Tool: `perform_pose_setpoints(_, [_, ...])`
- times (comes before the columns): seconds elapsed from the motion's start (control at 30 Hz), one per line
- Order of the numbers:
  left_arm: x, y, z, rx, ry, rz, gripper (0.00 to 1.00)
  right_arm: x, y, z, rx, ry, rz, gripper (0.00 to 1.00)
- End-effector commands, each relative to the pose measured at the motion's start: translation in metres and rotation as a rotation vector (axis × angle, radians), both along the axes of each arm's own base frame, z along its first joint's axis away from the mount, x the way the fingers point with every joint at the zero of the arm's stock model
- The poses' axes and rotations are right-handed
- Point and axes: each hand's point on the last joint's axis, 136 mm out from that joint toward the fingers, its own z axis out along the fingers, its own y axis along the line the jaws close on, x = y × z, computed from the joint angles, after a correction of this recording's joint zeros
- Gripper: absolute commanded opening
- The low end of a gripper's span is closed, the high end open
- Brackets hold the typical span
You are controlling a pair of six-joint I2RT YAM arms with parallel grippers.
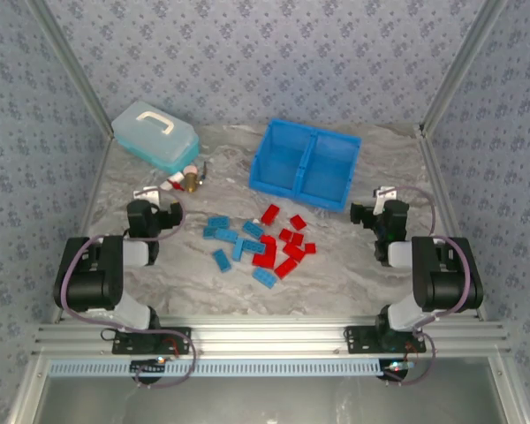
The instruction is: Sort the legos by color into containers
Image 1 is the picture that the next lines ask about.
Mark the blue two-compartment plastic bin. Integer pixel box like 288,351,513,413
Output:
247,117,363,214

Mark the long aluminium frame rail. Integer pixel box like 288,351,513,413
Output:
31,314,512,357

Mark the translucent teal box white handle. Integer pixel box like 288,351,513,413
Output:
111,100,201,174

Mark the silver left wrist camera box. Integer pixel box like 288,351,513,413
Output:
132,186,161,205

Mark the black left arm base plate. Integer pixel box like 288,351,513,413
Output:
111,326,192,356

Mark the pale blue slotted cable duct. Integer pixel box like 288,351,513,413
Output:
48,358,383,378

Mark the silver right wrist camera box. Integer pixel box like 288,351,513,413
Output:
373,185,398,211

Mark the aluminium side rail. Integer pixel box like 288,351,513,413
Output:
417,125,488,322
52,136,116,323

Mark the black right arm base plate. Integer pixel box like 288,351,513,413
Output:
344,325,427,354

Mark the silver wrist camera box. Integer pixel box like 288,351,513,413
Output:
132,186,161,205
373,185,398,211

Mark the aluminium lower frame bar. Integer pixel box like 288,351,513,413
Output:
6,355,49,424
489,355,530,424

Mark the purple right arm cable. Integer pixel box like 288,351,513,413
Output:
377,184,477,386

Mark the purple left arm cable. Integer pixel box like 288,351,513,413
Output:
54,193,199,390

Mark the white valve with red handle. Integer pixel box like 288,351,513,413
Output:
160,172,186,193

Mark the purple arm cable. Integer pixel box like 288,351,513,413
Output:
377,184,477,386
54,193,199,390

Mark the aluminium frame post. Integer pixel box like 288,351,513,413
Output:
26,0,116,141
417,0,510,139

